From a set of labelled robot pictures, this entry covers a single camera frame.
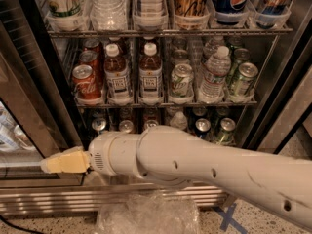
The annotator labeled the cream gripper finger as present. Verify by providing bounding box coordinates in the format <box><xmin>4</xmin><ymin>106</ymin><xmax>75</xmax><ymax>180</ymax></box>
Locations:
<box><xmin>40</xmin><ymin>150</ymin><xmax>90</xmax><ymax>174</ymax></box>
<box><xmin>50</xmin><ymin>146</ymin><xmax>84</xmax><ymax>161</ymax></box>

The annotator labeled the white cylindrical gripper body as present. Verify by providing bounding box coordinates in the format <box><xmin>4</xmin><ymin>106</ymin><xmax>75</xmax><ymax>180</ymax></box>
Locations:
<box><xmin>88</xmin><ymin>132</ymin><xmax>141</xmax><ymax>176</ymax></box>

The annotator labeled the brown tea bottle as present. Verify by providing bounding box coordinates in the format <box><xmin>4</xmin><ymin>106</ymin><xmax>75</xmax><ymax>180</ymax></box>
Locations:
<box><xmin>138</xmin><ymin>43</ymin><xmax>163</xmax><ymax>105</ymax></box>
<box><xmin>103</xmin><ymin>44</ymin><xmax>133</xmax><ymax>105</ymax></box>

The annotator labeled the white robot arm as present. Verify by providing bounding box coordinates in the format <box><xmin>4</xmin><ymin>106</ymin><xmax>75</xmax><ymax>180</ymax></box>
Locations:
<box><xmin>40</xmin><ymin>125</ymin><xmax>312</xmax><ymax>230</ymax></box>

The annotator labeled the bronze can bottom shelf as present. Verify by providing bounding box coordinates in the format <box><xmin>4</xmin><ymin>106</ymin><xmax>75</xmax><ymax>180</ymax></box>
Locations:
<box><xmin>119</xmin><ymin>120</ymin><xmax>135</xmax><ymax>134</ymax></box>

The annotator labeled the blue can bottom shelf left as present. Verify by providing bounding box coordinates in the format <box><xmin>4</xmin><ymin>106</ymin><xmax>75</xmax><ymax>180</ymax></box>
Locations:
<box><xmin>92</xmin><ymin>117</ymin><xmax>108</xmax><ymax>135</ymax></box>

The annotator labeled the red can bottom shelf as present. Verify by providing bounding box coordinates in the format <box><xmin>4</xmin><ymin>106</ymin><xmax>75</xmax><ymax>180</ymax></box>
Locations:
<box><xmin>143</xmin><ymin>120</ymin><xmax>159</xmax><ymax>130</ymax></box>

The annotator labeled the steel fridge glass door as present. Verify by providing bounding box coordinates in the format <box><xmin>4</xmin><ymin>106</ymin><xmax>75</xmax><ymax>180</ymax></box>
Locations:
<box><xmin>0</xmin><ymin>23</ymin><xmax>82</xmax><ymax>188</ymax></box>

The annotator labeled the clear water bottle bottom shelf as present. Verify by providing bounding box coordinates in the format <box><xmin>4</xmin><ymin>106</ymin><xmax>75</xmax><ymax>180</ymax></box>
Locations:
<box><xmin>170</xmin><ymin>111</ymin><xmax>187</xmax><ymax>131</ymax></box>

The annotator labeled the clear water bottle shelf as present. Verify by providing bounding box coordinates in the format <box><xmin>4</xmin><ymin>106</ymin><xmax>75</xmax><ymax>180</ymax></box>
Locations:
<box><xmin>90</xmin><ymin>0</ymin><xmax>127</xmax><ymax>31</ymax></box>
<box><xmin>197</xmin><ymin>46</ymin><xmax>231</xmax><ymax>103</ymax></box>
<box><xmin>170</xmin><ymin>111</ymin><xmax>187</xmax><ymax>131</ymax></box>

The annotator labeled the blue pepsi can bottom shelf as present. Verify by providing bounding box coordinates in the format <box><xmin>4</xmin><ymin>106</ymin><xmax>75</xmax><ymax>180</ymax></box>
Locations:
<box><xmin>195</xmin><ymin>118</ymin><xmax>211</xmax><ymax>139</ymax></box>

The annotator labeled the green can bottom shelf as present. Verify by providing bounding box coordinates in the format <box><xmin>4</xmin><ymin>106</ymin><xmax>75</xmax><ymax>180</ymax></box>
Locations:
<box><xmin>215</xmin><ymin>118</ymin><xmax>236</xmax><ymax>144</ymax></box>

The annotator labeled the clear water bottle middle shelf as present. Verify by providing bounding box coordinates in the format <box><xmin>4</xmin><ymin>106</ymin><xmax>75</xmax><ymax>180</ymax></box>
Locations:
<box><xmin>197</xmin><ymin>46</ymin><xmax>231</xmax><ymax>103</ymax></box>

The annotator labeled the clear water bottle top shelf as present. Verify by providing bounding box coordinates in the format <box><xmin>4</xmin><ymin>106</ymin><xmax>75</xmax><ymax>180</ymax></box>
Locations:
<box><xmin>90</xmin><ymin>0</ymin><xmax>127</xmax><ymax>31</ymax></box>

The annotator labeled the stainless steel fridge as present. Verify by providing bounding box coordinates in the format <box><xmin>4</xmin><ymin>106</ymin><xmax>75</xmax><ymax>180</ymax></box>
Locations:
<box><xmin>0</xmin><ymin>0</ymin><xmax>312</xmax><ymax>215</ymax></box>

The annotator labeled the white labelled bottle top shelf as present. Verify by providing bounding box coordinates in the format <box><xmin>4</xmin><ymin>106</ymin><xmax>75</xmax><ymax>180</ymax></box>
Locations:
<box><xmin>134</xmin><ymin>0</ymin><xmax>166</xmax><ymax>27</ymax></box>

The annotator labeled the blue pepsi bottle top shelf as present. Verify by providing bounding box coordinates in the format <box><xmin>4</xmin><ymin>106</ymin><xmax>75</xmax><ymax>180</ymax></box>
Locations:
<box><xmin>213</xmin><ymin>0</ymin><xmax>247</xmax><ymax>25</ymax></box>

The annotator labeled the front red cola can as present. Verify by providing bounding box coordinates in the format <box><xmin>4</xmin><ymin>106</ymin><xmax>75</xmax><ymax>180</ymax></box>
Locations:
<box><xmin>72</xmin><ymin>64</ymin><xmax>102</xmax><ymax>105</ymax></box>

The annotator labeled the red cola can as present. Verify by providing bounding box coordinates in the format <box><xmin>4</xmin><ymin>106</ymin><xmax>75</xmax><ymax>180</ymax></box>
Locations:
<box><xmin>72</xmin><ymin>64</ymin><xmax>102</xmax><ymax>105</ymax></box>
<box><xmin>79</xmin><ymin>50</ymin><xmax>103</xmax><ymax>86</ymax></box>
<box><xmin>83</xmin><ymin>38</ymin><xmax>102</xmax><ymax>57</ymax></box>

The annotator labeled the crumpled clear plastic bag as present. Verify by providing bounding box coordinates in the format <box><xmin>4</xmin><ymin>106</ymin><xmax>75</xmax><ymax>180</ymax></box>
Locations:
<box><xmin>94</xmin><ymin>193</ymin><xmax>201</xmax><ymax>234</ymax></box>

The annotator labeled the middle red cola can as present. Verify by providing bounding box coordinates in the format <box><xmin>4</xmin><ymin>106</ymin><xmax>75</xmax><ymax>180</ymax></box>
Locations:
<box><xmin>79</xmin><ymin>50</ymin><xmax>103</xmax><ymax>86</ymax></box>

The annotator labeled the white green soda can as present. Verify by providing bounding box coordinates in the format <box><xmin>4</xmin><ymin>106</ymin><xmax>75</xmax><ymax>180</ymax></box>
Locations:
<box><xmin>169</xmin><ymin>63</ymin><xmax>194</xmax><ymax>104</ymax></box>

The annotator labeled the rear red cola can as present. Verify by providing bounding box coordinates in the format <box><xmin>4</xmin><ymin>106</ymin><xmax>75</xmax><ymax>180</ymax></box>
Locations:
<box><xmin>83</xmin><ymin>38</ymin><xmax>102</xmax><ymax>57</ymax></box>

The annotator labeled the silver can behind soda can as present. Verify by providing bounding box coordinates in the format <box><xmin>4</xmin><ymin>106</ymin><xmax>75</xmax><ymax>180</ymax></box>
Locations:
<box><xmin>171</xmin><ymin>50</ymin><xmax>189</xmax><ymax>66</ymax></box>

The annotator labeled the blue tape cross mark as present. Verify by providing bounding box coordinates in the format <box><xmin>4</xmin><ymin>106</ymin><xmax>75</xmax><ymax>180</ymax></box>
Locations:
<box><xmin>213</xmin><ymin>203</ymin><xmax>248</xmax><ymax>234</ymax></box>

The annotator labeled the front green soda can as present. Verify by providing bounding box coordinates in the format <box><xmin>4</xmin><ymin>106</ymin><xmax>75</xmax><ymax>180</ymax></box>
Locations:
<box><xmin>228</xmin><ymin>62</ymin><xmax>258</xmax><ymax>102</ymax></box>

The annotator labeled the rear green soda can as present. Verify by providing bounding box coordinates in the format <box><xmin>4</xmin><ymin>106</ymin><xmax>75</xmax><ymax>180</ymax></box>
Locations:
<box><xmin>226</xmin><ymin>48</ymin><xmax>251</xmax><ymax>84</ymax></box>

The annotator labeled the blue energy drink can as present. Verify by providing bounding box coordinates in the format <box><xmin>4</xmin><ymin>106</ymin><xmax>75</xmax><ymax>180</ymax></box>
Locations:
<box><xmin>256</xmin><ymin>0</ymin><xmax>289</xmax><ymax>29</ymax></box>

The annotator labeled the black cable on floor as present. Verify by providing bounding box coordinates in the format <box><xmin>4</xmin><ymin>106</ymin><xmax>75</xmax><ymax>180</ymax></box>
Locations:
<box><xmin>0</xmin><ymin>214</ymin><xmax>47</xmax><ymax>234</ymax></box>

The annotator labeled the top wire shelf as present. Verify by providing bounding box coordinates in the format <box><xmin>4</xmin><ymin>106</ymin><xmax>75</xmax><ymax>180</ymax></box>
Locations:
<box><xmin>48</xmin><ymin>25</ymin><xmax>293</xmax><ymax>38</ymax></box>

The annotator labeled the wire shelf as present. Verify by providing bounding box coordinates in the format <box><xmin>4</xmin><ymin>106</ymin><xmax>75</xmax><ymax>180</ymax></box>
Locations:
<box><xmin>48</xmin><ymin>25</ymin><xmax>293</xmax><ymax>38</ymax></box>
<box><xmin>75</xmin><ymin>96</ymin><xmax>258</xmax><ymax>109</ymax></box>

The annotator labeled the middle wire shelf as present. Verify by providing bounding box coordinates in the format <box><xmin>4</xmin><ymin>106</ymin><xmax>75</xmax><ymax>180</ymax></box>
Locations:
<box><xmin>75</xmin><ymin>96</ymin><xmax>258</xmax><ymax>109</ymax></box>

